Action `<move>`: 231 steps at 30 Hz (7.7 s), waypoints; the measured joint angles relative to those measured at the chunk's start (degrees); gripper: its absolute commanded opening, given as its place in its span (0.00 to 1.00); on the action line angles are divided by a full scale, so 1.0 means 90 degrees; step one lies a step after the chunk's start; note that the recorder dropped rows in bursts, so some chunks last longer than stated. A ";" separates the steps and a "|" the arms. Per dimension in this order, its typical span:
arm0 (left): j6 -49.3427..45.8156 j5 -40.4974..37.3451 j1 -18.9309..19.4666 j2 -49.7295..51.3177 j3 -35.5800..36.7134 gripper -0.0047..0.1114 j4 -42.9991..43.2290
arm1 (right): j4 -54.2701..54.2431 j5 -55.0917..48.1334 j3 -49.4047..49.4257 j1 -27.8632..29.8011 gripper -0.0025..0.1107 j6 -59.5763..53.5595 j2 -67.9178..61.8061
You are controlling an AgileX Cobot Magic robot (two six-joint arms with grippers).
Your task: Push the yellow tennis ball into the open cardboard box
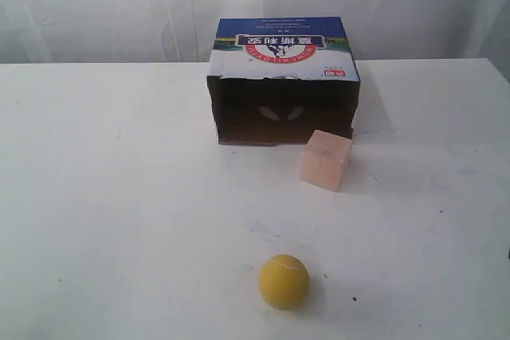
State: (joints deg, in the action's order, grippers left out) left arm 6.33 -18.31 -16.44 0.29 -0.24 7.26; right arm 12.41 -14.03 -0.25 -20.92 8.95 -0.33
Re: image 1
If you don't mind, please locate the blue white cardboard box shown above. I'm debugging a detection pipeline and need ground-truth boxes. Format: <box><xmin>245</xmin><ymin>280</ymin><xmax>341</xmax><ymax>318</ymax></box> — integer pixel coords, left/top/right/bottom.
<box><xmin>206</xmin><ymin>17</ymin><xmax>360</xmax><ymax>146</ymax></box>

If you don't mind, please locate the pale wooden cube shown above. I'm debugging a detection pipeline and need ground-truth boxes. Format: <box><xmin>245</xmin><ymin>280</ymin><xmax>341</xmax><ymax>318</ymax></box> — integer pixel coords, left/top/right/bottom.
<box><xmin>300</xmin><ymin>130</ymin><xmax>352</xmax><ymax>192</ymax></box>

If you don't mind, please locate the white backdrop curtain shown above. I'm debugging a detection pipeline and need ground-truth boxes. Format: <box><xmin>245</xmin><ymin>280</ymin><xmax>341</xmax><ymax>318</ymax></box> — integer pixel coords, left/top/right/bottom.
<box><xmin>1</xmin><ymin>0</ymin><xmax>509</xmax><ymax>63</ymax></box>

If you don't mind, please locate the yellow tennis ball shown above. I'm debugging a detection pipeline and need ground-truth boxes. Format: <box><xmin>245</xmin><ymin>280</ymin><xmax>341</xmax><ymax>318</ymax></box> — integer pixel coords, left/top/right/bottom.
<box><xmin>258</xmin><ymin>254</ymin><xmax>310</xmax><ymax>311</ymax></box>

